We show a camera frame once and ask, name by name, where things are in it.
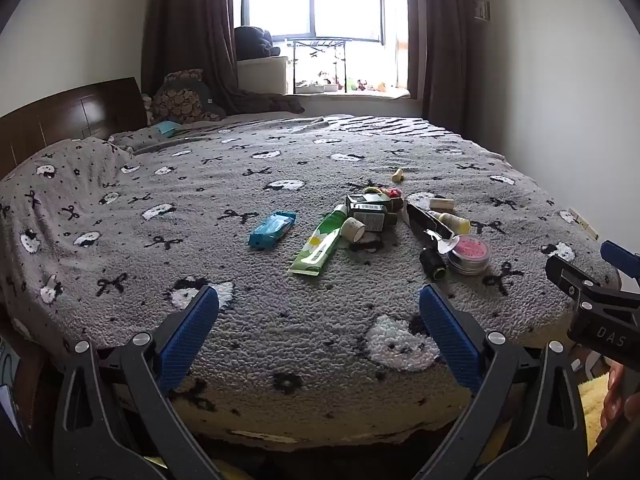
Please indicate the dark folded blanket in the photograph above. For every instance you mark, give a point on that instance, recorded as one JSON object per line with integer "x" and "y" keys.
{"x": 255, "y": 42}

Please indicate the small yellow toy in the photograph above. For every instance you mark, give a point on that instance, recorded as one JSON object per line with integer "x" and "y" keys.
{"x": 398, "y": 175}

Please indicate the white storage box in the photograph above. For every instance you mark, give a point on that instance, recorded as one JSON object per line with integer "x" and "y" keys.
{"x": 262, "y": 76}

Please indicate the black drying rack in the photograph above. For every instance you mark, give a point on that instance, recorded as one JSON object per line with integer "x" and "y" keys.
{"x": 320, "y": 42}

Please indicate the small white cup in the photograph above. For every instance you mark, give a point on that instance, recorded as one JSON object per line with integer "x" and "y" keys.
{"x": 354, "y": 230}

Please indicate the brown patterned cushion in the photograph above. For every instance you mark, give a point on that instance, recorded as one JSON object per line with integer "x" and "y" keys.
{"x": 177, "y": 97}

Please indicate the row of small figurines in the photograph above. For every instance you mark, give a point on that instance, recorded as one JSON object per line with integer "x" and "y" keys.
{"x": 360, "y": 85}

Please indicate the short cream bottle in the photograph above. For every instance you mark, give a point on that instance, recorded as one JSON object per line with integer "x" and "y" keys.
{"x": 441, "y": 204}

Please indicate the teal packet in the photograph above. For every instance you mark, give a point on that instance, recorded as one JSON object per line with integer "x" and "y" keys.
{"x": 167, "y": 128}

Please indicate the dark green box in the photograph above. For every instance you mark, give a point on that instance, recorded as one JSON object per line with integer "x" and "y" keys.
{"x": 370, "y": 210}

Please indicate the brown curtain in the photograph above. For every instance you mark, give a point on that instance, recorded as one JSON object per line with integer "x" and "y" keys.
{"x": 437, "y": 35}
{"x": 195, "y": 25}

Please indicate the green toothpaste tube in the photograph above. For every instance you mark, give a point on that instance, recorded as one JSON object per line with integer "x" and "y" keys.
{"x": 320, "y": 242}

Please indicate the person's right hand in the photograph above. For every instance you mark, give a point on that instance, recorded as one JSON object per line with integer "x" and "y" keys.
{"x": 616, "y": 380}

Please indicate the grey printed blanket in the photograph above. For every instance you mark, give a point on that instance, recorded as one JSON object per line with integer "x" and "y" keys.
{"x": 200, "y": 210}

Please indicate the red pink toy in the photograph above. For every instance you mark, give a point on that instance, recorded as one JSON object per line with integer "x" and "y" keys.
{"x": 393, "y": 193}

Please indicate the white power strip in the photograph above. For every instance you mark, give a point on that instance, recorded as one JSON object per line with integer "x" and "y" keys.
{"x": 585, "y": 224}

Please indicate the striped grey blanket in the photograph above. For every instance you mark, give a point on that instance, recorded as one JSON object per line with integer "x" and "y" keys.
{"x": 385, "y": 125}

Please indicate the small dark bottle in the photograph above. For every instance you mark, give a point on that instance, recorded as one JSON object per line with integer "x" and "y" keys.
{"x": 397, "y": 210}

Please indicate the long cream bottle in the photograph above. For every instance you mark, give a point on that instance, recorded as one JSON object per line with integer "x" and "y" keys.
{"x": 452, "y": 221}

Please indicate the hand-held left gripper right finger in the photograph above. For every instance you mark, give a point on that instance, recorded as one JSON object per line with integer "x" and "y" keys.
{"x": 447, "y": 332}

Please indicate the black bottle with green cap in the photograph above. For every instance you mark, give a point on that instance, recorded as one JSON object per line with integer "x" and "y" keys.
{"x": 431, "y": 261}

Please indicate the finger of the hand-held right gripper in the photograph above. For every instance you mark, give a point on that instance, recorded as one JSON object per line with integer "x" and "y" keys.
{"x": 567, "y": 272}
{"x": 622, "y": 259}

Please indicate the round pink tin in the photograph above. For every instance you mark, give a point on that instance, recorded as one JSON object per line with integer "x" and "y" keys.
{"x": 469, "y": 252}

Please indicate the blue tissue packet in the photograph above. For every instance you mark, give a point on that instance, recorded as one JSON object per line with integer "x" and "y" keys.
{"x": 272, "y": 229}

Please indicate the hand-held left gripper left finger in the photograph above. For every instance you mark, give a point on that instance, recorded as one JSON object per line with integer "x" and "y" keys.
{"x": 192, "y": 330}

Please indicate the wooden headboard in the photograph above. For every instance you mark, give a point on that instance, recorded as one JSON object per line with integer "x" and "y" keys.
{"x": 60, "y": 115}

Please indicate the dark grey cushion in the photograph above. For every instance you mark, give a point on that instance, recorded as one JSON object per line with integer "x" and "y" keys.
{"x": 212, "y": 102}

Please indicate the wall switch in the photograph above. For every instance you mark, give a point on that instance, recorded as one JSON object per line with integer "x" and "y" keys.
{"x": 482, "y": 11}

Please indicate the metal spoon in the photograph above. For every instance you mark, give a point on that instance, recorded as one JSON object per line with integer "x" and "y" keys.
{"x": 441, "y": 244}

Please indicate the yellow rug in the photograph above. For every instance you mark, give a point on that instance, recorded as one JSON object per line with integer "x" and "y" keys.
{"x": 595, "y": 405}

